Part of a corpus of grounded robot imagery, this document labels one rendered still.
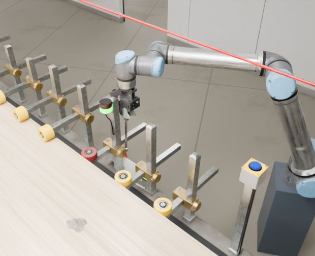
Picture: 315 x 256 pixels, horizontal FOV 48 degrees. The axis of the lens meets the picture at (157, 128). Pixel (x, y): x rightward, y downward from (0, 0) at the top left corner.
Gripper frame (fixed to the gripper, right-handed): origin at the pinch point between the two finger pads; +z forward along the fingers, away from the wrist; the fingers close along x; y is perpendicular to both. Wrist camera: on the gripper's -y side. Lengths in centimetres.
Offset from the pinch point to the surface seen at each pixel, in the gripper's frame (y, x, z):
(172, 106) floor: -84, 141, 101
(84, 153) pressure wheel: -5.4, -25.0, 11.0
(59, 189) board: 5.2, -47.8, 11.8
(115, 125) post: 1.6, -9.1, -0.9
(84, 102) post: -23.3, -8.0, -3.1
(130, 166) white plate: 6.8, -5.5, 26.2
